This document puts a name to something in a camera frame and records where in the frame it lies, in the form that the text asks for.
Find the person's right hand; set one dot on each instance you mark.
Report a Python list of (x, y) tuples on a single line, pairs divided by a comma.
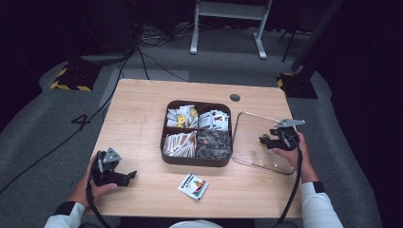
[(302, 161)]

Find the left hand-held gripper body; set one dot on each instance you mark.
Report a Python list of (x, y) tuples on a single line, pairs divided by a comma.
[(106, 169)]

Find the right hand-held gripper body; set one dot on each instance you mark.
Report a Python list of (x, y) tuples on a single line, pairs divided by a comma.
[(285, 139)]

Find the person's left hand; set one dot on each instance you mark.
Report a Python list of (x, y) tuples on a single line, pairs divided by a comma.
[(93, 191)]

